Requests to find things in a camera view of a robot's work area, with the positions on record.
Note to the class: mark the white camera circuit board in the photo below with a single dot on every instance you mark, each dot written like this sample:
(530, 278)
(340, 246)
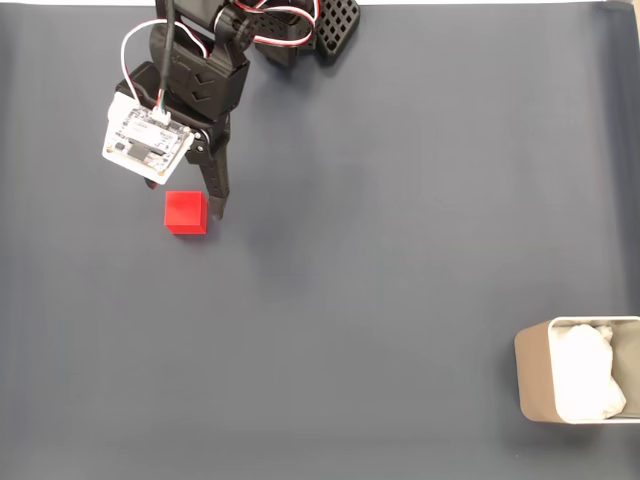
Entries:
(145, 142)

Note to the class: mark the white crumpled tissue paper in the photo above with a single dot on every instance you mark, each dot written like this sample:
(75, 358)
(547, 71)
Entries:
(582, 370)

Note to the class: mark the beige square box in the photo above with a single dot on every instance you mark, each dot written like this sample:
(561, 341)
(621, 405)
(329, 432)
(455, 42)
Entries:
(532, 372)

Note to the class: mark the red cube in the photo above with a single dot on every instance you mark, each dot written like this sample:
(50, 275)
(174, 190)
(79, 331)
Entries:
(185, 212)

